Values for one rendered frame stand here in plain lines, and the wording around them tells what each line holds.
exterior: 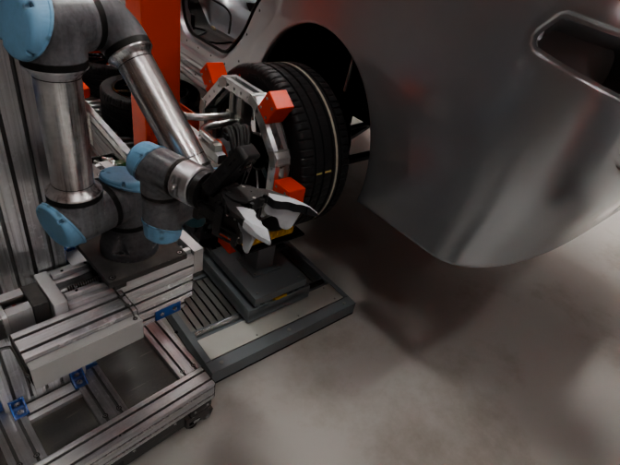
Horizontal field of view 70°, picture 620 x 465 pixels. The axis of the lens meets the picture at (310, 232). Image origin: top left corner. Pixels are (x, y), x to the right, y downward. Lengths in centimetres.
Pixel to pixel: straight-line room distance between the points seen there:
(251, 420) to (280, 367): 29
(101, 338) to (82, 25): 69
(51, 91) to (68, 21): 13
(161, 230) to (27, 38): 39
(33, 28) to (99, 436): 118
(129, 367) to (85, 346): 62
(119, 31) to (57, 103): 18
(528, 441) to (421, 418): 47
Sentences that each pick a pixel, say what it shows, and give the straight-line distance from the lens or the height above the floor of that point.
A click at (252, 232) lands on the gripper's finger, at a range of 67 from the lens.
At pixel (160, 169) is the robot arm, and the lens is 82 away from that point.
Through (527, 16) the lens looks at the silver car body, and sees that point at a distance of 138.
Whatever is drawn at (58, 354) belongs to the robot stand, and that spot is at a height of 73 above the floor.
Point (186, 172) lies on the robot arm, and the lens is 80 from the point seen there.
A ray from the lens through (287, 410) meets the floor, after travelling 196.
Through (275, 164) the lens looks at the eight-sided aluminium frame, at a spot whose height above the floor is 94.
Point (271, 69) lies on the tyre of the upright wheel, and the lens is 170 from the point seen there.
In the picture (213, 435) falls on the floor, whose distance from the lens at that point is 188.
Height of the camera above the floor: 163
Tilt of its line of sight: 35 degrees down
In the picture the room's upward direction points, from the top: 12 degrees clockwise
